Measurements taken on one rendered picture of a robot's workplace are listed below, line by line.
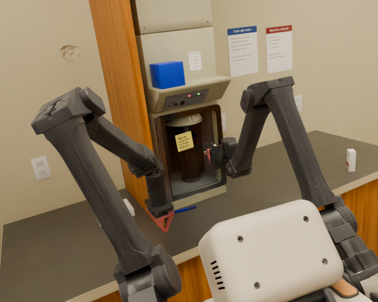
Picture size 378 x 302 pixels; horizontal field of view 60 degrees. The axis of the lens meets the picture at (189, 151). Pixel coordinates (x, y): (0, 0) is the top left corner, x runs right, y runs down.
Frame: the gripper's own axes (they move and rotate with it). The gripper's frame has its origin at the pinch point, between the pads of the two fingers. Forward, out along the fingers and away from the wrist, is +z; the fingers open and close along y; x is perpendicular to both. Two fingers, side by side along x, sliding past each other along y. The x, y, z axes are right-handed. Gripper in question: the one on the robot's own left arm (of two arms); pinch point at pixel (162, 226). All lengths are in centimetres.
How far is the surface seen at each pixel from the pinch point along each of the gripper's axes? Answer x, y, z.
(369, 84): -212, 75, -6
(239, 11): -92, 76, -69
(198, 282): -13.1, 6.2, 34.7
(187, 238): -12.6, 10.1, 15.8
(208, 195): -36, 33, 14
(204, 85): -34, 22, -39
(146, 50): -16, 33, -55
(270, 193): -61, 18, 16
